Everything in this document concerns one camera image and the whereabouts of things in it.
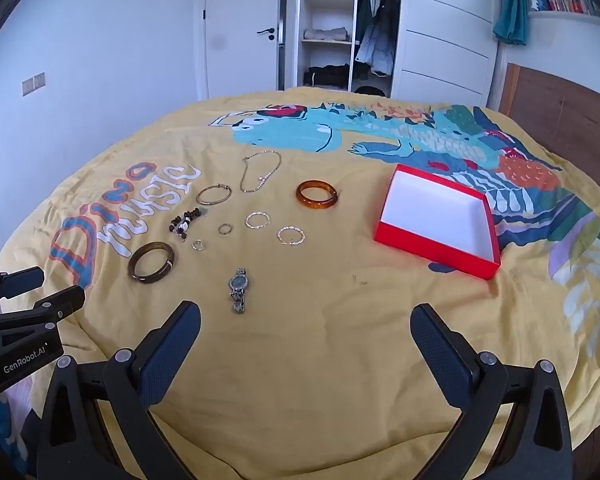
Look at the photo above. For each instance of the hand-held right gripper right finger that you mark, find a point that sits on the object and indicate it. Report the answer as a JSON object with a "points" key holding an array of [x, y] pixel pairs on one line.
{"points": [[440, 355]]}

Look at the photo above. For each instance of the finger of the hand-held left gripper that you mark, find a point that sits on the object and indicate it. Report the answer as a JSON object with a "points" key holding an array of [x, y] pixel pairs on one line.
{"points": [[22, 280], [62, 300]]}

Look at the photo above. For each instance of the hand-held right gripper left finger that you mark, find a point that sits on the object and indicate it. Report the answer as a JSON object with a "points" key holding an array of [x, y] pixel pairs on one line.
{"points": [[172, 350]]}

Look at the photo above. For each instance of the dark brown bangle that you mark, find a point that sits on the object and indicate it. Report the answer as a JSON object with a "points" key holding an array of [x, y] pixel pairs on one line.
{"points": [[136, 274]]}

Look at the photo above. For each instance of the silver wristwatch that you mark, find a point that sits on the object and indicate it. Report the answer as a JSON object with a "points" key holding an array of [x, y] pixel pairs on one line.
{"points": [[239, 282]]}

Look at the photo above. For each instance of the red cardboard box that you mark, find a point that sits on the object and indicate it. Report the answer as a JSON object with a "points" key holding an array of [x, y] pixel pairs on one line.
{"points": [[430, 210]]}

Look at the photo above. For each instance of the thin silver bangle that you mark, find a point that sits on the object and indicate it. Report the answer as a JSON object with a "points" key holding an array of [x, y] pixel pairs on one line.
{"points": [[210, 204]]}

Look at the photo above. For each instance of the blue white cloth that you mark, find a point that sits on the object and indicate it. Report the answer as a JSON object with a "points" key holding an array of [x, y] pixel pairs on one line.
{"points": [[5, 420]]}

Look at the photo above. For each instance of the yellow dinosaur printed blanket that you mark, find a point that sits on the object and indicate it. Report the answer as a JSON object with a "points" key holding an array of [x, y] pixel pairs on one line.
{"points": [[330, 360]]}

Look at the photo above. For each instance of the amber bangle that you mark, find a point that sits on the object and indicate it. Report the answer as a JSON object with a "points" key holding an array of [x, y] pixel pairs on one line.
{"points": [[300, 196]]}

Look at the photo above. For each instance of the dark garment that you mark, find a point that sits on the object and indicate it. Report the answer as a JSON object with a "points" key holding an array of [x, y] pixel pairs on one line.
{"points": [[370, 91]]}

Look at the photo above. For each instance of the wooden headboard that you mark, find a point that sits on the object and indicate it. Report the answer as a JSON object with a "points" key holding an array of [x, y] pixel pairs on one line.
{"points": [[565, 110]]}

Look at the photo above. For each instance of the pile of dark clothes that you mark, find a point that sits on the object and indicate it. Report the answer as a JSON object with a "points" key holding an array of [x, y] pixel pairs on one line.
{"points": [[327, 76]]}

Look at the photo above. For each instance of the white door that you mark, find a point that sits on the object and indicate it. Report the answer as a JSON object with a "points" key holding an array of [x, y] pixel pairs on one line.
{"points": [[240, 35]]}

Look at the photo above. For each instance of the white wardrobe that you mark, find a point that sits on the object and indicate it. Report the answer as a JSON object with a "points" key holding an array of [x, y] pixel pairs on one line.
{"points": [[445, 35]]}

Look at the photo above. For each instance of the hanging coats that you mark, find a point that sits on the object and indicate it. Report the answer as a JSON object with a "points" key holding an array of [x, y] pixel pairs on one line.
{"points": [[377, 25]]}

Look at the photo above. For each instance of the folded beige clothes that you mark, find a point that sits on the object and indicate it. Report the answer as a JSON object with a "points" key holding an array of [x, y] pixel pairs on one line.
{"points": [[325, 35]]}

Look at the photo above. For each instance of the teal curtain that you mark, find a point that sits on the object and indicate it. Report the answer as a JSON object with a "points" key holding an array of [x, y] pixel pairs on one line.
{"points": [[512, 5]]}

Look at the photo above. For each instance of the wall switch panel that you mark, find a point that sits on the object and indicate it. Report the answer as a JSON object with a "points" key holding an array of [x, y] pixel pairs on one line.
{"points": [[34, 84]]}

